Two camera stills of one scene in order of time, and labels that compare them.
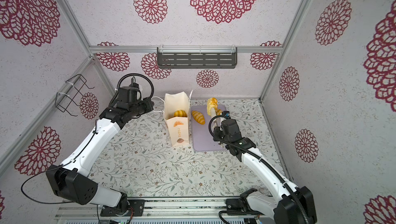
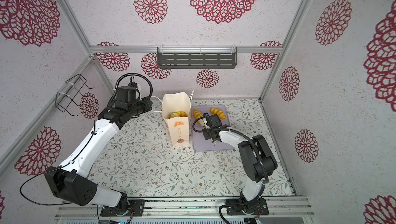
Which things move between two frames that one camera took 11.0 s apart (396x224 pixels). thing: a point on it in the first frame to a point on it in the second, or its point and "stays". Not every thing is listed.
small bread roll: (212, 102) to (174, 114)
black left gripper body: (142, 107) stays
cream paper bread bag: (176, 117) stays
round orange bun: (180, 113) stays
